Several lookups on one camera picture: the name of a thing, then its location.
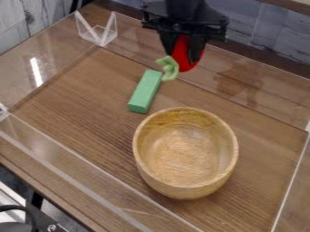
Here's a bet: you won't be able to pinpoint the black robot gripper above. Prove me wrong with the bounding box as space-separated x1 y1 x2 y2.
140 0 228 64

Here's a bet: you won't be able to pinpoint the red plush strawberry green leaves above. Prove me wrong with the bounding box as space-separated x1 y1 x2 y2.
155 34 199 82

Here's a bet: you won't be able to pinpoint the green rectangular block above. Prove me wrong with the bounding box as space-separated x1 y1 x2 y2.
127 70 161 113

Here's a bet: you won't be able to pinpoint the light wooden bowl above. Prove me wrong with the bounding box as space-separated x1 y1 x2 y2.
132 107 239 199

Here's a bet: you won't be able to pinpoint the black table leg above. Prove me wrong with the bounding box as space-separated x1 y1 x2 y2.
25 191 44 229

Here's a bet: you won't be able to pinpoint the clear acrylic corner bracket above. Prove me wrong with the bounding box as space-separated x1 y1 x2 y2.
73 11 117 47

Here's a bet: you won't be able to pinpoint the black cable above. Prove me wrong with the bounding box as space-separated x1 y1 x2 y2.
0 205 30 225

